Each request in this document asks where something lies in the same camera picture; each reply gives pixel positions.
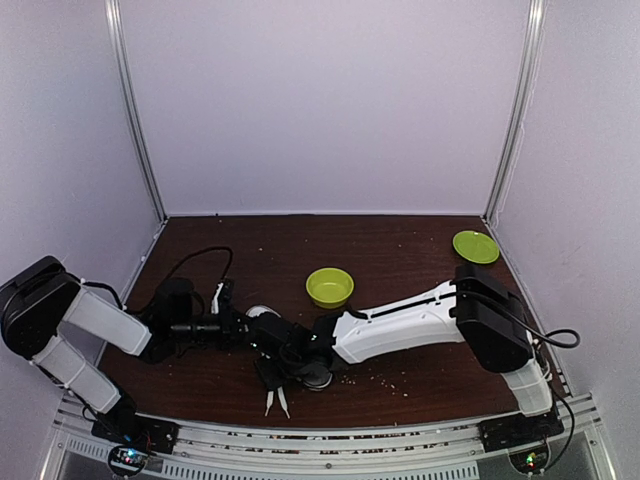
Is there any left black cable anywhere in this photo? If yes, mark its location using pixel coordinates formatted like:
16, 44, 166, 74
79, 246, 235, 311

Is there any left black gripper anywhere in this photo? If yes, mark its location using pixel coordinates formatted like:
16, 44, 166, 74
171, 304, 253, 351

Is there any aluminium frame post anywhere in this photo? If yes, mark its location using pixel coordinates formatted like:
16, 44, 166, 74
105, 0, 168, 223
484, 0, 547, 228

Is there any green plastic plate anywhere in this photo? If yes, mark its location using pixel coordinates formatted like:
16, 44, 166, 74
452, 230, 500, 265

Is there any grey canvas sneaker red sole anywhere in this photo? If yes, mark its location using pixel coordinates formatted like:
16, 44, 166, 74
246, 305, 333, 391

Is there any white shoelace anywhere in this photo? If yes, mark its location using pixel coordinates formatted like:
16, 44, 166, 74
264, 387, 291, 419

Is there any black cable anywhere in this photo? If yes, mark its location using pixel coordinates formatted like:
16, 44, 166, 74
79, 246, 235, 311
454, 292, 582, 471

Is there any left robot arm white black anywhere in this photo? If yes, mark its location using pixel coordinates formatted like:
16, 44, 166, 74
1, 256, 250, 444

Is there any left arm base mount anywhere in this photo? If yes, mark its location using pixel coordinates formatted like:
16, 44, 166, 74
91, 393, 179, 454

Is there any right aluminium frame post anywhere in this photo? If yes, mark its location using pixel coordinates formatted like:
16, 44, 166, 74
484, 0, 547, 228

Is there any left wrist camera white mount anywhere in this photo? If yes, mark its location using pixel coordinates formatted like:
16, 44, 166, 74
210, 279, 234, 315

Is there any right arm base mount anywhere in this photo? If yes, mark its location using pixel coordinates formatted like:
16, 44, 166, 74
478, 406, 564, 453

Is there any right black cable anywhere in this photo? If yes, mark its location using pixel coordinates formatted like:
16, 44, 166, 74
454, 292, 582, 471

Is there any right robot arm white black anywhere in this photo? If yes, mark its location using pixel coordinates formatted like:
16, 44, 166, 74
247, 264, 554, 442

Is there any green plastic bowl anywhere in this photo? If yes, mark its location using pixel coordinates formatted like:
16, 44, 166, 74
305, 267, 355, 309

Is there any left aluminium frame post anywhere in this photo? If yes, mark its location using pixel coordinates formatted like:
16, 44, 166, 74
105, 0, 168, 223

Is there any front aluminium rail base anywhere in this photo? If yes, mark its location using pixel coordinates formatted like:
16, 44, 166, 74
39, 389, 621, 480

